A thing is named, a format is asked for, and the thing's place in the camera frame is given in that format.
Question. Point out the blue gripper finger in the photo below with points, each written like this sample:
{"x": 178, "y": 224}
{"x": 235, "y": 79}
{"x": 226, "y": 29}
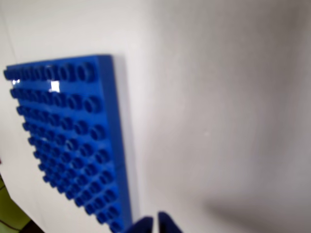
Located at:
{"x": 167, "y": 224}
{"x": 142, "y": 225}

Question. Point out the blue 8x8 studded baseplate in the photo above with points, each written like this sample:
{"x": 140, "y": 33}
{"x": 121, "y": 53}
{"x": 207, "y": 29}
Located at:
{"x": 73, "y": 136}

